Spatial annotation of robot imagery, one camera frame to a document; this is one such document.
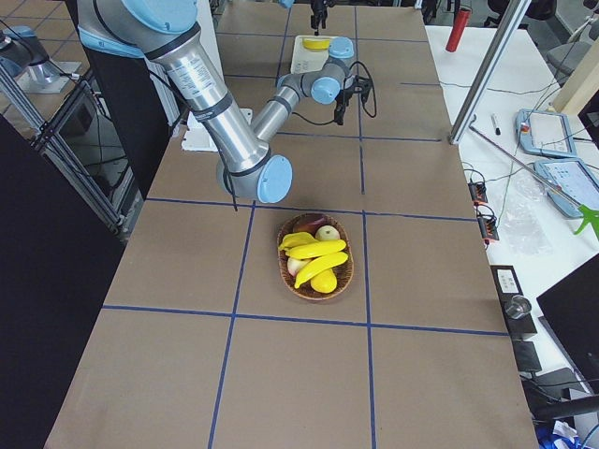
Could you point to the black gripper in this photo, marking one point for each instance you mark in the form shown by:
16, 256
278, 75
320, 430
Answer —
318, 10
341, 100

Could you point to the yellow banana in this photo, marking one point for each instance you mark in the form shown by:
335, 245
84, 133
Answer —
318, 265
315, 44
316, 249

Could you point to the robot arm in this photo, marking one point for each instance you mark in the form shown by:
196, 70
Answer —
288, 4
167, 33

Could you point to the brown wicker basket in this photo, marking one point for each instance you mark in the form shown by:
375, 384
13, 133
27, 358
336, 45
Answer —
289, 267

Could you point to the white bear tray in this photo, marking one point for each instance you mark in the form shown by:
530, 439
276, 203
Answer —
304, 60

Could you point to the dark purple eggplant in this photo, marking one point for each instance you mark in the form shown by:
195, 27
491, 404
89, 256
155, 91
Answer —
310, 223

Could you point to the red green apple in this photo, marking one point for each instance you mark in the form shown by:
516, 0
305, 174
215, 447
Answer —
327, 232

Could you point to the yellow starfruit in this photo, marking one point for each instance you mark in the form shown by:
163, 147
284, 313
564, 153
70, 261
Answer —
293, 240

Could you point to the red cylinder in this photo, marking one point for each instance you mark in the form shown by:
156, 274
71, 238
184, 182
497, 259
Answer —
461, 19

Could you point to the black marker pen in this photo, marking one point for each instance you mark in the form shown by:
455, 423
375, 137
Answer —
495, 124

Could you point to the black orange connector box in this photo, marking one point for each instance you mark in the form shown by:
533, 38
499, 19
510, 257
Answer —
478, 192

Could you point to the yellow lemon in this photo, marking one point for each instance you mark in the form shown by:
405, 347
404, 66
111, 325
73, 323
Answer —
325, 282

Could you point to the blue teach pendant far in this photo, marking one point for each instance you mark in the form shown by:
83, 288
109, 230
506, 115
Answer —
545, 133

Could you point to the blue teach pendant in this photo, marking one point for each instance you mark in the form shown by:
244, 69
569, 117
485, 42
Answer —
545, 133
573, 177

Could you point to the black label box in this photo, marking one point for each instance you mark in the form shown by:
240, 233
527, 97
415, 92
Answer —
507, 285

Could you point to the blue teach pendant near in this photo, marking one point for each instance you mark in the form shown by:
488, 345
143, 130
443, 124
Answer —
573, 177

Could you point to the metal cup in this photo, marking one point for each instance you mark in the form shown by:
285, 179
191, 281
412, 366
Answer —
517, 307

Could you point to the metal reacher grabber stick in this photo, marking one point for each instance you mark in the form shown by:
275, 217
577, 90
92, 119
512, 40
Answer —
588, 215

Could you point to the brown paper table cover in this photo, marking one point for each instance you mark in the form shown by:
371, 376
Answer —
359, 312

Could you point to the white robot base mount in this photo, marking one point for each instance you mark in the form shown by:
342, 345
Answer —
196, 138

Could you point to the aluminium frame post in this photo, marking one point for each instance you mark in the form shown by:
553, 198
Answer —
509, 24

